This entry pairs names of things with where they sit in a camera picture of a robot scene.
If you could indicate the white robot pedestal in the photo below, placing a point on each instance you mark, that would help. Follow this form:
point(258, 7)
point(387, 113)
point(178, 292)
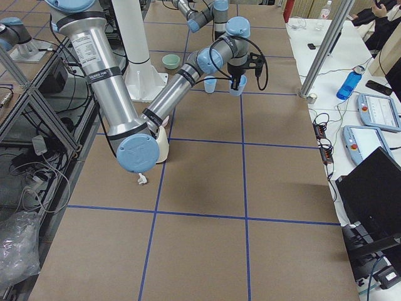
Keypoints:
point(142, 79)

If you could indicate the cream toaster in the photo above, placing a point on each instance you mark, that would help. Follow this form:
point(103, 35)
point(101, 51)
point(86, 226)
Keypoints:
point(163, 144)

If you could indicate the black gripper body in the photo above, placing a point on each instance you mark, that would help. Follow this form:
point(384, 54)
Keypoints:
point(235, 71)

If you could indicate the small black square device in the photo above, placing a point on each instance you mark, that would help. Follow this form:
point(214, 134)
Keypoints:
point(311, 46)

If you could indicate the teach pendant far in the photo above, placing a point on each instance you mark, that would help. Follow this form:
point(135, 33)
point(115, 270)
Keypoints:
point(378, 111)

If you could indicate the green bowl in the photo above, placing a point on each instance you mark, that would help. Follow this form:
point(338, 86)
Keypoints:
point(171, 61)

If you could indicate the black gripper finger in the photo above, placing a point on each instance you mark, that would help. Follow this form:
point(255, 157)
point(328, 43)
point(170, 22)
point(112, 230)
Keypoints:
point(235, 81)

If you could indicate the teach pendant near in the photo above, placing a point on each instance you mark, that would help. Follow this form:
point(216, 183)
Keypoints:
point(361, 141)

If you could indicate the pink bowl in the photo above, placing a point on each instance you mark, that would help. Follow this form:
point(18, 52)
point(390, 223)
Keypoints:
point(166, 121)

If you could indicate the blue water bottle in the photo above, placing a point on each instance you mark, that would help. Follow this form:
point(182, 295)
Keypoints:
point(350, 83)

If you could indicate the black smartphone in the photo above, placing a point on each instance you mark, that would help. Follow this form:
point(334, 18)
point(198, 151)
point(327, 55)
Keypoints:
point(378, 87)

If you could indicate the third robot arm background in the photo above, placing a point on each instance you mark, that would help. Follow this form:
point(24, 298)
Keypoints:
point(15, 34)

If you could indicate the black laptop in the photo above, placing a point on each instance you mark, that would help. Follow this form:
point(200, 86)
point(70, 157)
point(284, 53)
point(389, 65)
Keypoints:
point(371, 199)

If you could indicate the light blue cup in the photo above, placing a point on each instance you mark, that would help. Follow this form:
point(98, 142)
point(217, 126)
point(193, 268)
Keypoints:
point(242, 85)
point(210, 84)

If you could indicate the seated person in black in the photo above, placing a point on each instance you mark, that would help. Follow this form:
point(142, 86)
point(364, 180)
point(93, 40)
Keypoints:
point(376, 24)

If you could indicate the aluminium frame post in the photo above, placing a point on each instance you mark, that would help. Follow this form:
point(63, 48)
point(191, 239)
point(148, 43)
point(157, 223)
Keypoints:
point(327, 43)

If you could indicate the teach pendant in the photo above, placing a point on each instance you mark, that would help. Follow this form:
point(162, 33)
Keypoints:
point(378, 111)
point(361, 141)

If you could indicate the clear plastic bag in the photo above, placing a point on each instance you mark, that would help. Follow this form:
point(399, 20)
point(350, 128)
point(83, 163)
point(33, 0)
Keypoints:
point(19, 248)

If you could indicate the white toaster plug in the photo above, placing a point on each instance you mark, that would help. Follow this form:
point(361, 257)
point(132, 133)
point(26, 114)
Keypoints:
point(142, 180)

